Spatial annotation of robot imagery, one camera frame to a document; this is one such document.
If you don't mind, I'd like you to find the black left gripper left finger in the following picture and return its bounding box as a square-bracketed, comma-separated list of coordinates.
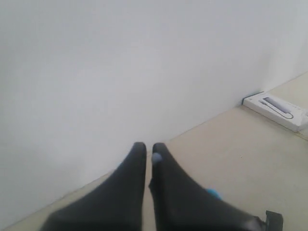
[41, 142, 147, 231]

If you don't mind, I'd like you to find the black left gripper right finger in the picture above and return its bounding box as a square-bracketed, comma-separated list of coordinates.
[149, 143, 264, 231]

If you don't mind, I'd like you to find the blue pump lotion bottle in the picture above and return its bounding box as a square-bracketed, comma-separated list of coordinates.
[206, 188, 221, 199]

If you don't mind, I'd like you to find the white product box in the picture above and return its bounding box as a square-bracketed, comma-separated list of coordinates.
[242, 91, 308, 132]

